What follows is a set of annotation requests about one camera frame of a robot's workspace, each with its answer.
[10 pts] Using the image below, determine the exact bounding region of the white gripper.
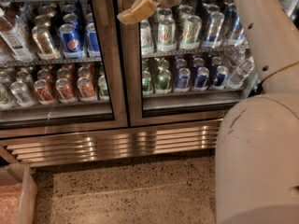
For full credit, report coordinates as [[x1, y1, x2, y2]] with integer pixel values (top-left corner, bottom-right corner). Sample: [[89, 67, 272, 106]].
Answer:
[[117, 0, 181, 25]]

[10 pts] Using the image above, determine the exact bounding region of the fridge glass door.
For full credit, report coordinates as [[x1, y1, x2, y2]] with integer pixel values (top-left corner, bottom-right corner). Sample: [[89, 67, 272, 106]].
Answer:
[[0, 0, 126, 140], [118, 0, 257, 126]]

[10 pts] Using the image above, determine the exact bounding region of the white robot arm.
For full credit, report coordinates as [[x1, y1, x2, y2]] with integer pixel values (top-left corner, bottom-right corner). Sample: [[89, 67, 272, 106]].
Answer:
[[118, 0, 299, 224]]

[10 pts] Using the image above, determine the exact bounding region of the stainless steel fridge base grille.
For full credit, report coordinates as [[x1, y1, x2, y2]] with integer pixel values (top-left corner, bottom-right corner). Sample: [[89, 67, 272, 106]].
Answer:
[[1, 119, 221, 167]]

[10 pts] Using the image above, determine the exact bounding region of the white green soda can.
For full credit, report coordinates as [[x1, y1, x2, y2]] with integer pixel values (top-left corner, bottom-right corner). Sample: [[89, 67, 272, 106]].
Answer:
[[179, 15, 202, 50], [157, 19, 177, 52]]

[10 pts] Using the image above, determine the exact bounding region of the white green soda can right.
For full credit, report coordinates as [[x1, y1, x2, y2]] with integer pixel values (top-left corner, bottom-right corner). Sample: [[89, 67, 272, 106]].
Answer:
[[179, 15, 202, 50]]

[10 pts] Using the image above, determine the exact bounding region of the green sprite can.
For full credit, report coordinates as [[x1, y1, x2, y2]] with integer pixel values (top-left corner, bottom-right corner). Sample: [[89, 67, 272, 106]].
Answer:
[[156, 70, 171, 93]]

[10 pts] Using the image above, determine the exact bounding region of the silver blue energy can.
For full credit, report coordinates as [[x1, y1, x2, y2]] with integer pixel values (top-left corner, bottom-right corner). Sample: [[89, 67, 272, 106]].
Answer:
[[202, 12, 224, 49]]

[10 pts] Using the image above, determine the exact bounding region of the blue pepsi can lower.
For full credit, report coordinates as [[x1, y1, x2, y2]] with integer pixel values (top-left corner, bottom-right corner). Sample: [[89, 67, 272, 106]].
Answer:
[[175, 68, 191, 92]]

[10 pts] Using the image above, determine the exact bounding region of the blue pepsi can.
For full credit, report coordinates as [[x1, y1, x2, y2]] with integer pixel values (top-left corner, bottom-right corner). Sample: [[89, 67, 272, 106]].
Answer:
[[175, 68, 191, 92], [59, 23, 84, 58]]

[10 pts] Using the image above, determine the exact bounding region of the blue pepsi can front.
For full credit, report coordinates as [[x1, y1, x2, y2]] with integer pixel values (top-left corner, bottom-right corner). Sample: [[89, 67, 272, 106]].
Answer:
[[59, 23, 84, 58]]

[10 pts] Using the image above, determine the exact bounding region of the red coke can right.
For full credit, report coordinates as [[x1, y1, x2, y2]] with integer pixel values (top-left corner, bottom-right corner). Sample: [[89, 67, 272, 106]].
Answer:
[[77, 77, 97, 102]]

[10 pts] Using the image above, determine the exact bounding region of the red coke can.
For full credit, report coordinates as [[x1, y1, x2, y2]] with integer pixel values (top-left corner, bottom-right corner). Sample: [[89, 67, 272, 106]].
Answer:
[[77, 77, 97, 102], [55, 78, 77, 104], [34, 79, 57, 105]]

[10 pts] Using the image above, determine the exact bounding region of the gold soda can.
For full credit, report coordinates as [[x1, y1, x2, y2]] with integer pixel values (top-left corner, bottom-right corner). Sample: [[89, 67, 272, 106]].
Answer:
[[32, 26, 61, 61]]

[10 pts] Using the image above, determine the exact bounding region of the clear water bottle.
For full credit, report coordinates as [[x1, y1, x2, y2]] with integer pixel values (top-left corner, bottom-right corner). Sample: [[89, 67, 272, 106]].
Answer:
[[227, 57, 255, 89]]

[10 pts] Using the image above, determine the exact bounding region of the red coke can middle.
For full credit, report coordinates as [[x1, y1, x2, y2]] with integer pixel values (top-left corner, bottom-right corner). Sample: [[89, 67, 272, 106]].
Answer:
[[55, 78, 77, 104]]

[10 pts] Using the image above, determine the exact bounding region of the red coke can left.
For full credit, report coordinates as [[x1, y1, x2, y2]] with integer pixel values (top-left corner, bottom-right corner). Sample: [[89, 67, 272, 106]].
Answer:
[[34, 79, 57, 105]]

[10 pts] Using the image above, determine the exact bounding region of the iced tea bottle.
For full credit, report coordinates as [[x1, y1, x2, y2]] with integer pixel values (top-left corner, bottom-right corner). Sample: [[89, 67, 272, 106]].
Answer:
[[0, 8, 35, 63]]

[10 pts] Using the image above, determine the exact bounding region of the silver diet coke can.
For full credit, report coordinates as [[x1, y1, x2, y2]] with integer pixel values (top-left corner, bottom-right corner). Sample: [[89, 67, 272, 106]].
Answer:
[[10, 81, 36, 106]]

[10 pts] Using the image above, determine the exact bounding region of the translucent plastic bin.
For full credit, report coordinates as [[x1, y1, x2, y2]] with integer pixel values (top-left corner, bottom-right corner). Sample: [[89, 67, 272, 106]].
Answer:
[[0, 163, 37, 224]]

